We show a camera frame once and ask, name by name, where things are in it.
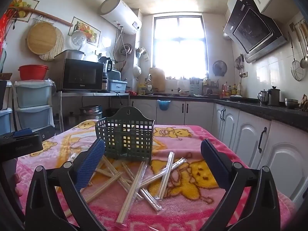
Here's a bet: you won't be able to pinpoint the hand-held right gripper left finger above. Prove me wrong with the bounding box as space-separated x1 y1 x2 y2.
25 138 106 231

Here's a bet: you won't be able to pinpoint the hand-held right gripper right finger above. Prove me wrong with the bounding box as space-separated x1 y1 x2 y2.
200 138 281 231

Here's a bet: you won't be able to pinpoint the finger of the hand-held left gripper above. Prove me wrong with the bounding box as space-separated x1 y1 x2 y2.
12 125 56 142

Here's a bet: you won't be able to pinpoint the green plastic utensil basket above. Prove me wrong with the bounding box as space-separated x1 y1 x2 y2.
95 106 154 166

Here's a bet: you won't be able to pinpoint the pile of plastic-wrapped chopsticks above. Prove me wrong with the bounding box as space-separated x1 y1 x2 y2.
54 150 187 230

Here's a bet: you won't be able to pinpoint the person's left hand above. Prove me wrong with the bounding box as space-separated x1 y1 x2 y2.
11 172 23 197

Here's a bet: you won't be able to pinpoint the blue plastic drawer tower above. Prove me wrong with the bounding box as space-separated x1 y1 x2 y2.
0 80 13 135
13 79 54 131

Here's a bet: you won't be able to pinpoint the white kitchen cabinets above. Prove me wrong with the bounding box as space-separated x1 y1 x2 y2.
130 97 308 205

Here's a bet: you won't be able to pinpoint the small lidded steel pot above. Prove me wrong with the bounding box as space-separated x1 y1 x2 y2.
68 112 79 126

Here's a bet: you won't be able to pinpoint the pink printed blanket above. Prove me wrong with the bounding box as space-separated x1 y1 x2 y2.
14 119 296 231

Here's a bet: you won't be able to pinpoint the stacked steel pots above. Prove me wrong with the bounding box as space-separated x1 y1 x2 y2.
79 105 103 123

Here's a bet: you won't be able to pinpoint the red plastic basin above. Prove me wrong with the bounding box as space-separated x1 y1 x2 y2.
18 64 49 81

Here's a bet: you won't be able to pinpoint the black gas stove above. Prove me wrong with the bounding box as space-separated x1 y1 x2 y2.
226 95 260 103

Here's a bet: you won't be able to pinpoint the steel shelf table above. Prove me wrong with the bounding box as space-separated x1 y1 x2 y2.
52 90 130 134

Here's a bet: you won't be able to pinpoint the row of sauce bottles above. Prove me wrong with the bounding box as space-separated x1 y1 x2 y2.
221 81 242 97

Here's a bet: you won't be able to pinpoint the teal knife block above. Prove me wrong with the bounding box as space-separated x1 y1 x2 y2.
190 77 202 96

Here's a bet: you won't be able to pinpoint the blue hanging bin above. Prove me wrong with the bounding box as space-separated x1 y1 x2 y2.
157 100 171 111

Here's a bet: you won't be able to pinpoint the black microwave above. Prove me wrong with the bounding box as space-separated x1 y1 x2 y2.
61 58 104 91

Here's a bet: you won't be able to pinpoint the glass french press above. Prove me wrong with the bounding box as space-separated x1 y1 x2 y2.
258 90 269 105

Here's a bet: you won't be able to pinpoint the grey-blue lidded crate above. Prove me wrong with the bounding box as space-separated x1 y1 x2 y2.
108 79 128 92

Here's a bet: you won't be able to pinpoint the black kitchen countertop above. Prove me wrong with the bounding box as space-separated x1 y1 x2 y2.
130 93 308 133

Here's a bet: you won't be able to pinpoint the woven straw mat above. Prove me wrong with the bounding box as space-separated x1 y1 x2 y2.
39 28 65 62

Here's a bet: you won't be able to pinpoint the steel kettle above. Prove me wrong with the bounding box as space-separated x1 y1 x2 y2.
268 86 281 106

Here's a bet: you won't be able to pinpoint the large steel pot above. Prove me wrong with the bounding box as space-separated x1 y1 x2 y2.
55 49 86 60

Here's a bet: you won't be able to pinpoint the pale blue plastic box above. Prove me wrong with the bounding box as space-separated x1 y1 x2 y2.
109 69 122 80

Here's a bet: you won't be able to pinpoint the round bamboo tray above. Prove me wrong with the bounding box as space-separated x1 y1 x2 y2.
26 23 58 54

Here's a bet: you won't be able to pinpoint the black electric kettle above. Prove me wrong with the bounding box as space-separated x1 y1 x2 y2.
98 56 113 77

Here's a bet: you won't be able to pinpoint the large plastic jug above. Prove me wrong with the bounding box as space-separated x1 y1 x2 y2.
149 67 166 92

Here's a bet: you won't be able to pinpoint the hanging kitchen tools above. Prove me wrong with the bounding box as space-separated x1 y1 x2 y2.
234 54 246 78

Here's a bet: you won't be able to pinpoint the red net bag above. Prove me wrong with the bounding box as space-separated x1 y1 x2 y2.
0 7 17 56

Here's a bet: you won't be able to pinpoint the white pot lid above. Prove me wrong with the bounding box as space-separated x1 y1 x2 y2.
72 30 87 51

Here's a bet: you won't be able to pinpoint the ginger root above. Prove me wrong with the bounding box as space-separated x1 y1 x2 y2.
299 94 308 112

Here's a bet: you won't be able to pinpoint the wooden pole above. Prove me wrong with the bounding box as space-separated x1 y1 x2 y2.
10 7 73 27

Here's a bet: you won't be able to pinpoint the kitchen window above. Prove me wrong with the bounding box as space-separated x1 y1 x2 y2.
153 14 209 80

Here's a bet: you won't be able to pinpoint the steel slotted ladle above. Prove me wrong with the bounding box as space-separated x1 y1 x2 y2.
295 23 308 68

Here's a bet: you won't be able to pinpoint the black range hood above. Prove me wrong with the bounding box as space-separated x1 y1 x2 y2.
223 0 289 64

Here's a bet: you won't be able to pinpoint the white water heater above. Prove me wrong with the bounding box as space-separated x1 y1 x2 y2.
99 0 142 35

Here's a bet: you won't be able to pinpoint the black wire dish rack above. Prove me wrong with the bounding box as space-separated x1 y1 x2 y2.
202 78 223 96

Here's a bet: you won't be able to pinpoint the small black wall fan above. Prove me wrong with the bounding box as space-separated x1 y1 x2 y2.
212 60 228 77

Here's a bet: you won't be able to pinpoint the coiled hose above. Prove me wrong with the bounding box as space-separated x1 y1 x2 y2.
119 43 133 56

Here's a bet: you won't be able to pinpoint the fruit wall poster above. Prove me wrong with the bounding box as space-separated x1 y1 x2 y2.
68 16 101 47
10 0 39 23

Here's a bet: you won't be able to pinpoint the wire skimmer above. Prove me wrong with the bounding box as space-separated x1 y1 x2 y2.
288 32 304 82

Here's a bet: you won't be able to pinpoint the wall utensil rail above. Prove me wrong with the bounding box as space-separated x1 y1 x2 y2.
290 17 308 33

